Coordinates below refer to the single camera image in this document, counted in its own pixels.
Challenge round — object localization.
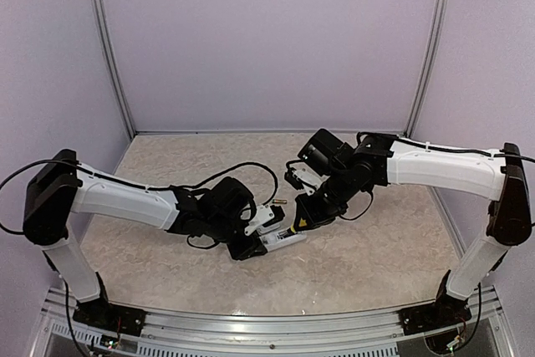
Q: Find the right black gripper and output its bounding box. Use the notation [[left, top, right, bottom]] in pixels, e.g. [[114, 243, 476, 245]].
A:
[[293, 166, 358, 231]]

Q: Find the yellow handled screwdriver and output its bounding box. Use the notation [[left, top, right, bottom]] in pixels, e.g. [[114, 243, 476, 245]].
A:
[[284, 218, 308, 237]]

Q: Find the white remote control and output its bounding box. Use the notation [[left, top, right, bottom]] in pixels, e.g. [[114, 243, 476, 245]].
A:
[[259, 231, 307, 252]]

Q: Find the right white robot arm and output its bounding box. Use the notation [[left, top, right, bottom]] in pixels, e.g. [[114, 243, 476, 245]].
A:
[[290, 129, 533, 327]]

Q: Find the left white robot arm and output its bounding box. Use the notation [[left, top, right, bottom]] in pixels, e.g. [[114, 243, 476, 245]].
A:
[[23, 149, 268, 328]]

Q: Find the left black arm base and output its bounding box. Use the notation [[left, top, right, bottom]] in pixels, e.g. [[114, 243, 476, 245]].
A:
[[73, 273, 147, 337]]

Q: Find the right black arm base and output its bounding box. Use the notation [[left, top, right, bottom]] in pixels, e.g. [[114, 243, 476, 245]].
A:
[[398, 272, 472, 335]]

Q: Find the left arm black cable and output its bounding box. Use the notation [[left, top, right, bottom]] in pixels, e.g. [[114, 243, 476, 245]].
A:
[[0, 158, 280, 249]]

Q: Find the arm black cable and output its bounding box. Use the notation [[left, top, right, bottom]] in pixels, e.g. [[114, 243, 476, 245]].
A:
[[283, 130, 535, 221], [0, 158, 280, 249]]

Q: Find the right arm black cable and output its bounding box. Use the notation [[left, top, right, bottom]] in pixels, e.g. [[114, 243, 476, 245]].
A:
[[283, 130, 535, 221]]

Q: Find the front aluminium rail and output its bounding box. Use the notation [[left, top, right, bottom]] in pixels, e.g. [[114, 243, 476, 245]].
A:
[[39, 285, 502, 357]]

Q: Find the right aluminium corner post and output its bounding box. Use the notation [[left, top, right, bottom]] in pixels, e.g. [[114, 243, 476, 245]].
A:
[[404, 0, 448, 137]]

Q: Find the aluminium corner post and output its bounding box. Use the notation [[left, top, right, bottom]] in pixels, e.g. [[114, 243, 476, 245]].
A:
[[91, 0, 137, 140], [404, 0, 448, 137]]

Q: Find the left aluminium corner post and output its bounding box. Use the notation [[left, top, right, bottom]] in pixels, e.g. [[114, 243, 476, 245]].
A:
[[91, 0, 137, 140]]

